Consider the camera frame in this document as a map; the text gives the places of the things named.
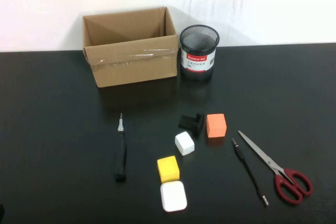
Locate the small white block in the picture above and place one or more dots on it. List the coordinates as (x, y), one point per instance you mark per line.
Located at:
(184, 144)

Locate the brown cardboard box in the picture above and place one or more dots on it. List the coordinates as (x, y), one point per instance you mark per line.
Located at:
(131, 64)

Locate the black mesh pen holder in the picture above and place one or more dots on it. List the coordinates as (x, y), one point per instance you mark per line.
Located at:
(197, 61)

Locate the black plastic bracket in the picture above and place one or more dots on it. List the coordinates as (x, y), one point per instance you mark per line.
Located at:
(198, 127)

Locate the yellow block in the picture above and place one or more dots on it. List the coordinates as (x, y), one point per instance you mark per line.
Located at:
(168, 169)

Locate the orange block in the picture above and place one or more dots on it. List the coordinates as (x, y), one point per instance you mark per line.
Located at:
(215, 127)

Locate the large white block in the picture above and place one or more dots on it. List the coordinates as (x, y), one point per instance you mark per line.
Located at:
(173, 196)

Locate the thin black screwdriver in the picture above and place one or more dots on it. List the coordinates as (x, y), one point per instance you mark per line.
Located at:
(242, 157)

